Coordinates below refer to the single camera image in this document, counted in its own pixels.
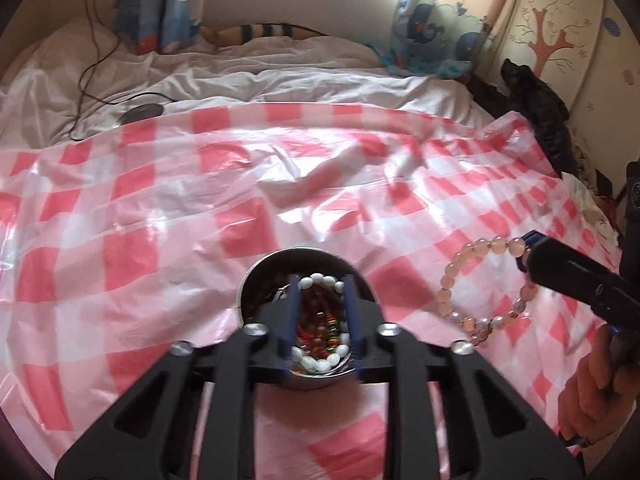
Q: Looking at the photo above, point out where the left whale curtain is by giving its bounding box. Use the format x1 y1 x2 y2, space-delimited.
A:
114 0 204 54

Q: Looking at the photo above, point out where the pink checkered plastic sheet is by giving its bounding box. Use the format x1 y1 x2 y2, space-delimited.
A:
1 103 620 471

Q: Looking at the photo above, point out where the whale curtain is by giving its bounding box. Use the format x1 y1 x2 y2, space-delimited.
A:
114 0 204 54
374 0 503 79

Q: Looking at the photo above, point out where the black charger cable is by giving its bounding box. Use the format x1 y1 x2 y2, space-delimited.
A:
67 0 181 142

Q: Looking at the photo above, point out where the black clothing pile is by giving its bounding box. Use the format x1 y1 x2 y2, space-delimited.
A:
465 58 578 177

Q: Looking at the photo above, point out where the amber bead bracelet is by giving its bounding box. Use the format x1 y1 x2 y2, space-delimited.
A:
294 288 346 356

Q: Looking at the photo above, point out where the striped pillow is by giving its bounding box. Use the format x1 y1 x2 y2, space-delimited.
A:
200 23 324 49

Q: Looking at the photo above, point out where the round metal tin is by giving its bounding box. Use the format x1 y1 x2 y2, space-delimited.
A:
238 247 378 390

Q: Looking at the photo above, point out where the right whale curtain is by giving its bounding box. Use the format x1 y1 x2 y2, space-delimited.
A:
374 0 503 79

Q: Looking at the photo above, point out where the person right hand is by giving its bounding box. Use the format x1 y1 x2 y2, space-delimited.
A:
558 325 639 443

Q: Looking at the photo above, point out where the white bead bracelet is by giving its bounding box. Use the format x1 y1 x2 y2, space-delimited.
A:
290 272 353 375

